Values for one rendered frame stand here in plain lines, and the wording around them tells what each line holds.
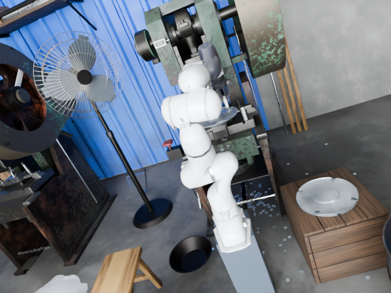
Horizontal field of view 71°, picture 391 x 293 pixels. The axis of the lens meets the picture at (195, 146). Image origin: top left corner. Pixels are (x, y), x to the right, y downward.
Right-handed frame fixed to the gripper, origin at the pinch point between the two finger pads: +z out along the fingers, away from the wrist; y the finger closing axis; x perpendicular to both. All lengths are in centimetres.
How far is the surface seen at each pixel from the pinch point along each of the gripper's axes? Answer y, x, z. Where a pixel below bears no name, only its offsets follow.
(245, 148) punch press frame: 2.0, -13.4, 30.4
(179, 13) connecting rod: -9, 41, -38
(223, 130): -7.6, -1.6, 21.0
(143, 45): -36, 36, -32
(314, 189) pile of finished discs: 30, -50, 35
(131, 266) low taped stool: -75, -68, 29
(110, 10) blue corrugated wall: -81, 164, -13
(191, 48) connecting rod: -9.8, 33.3, -19.6
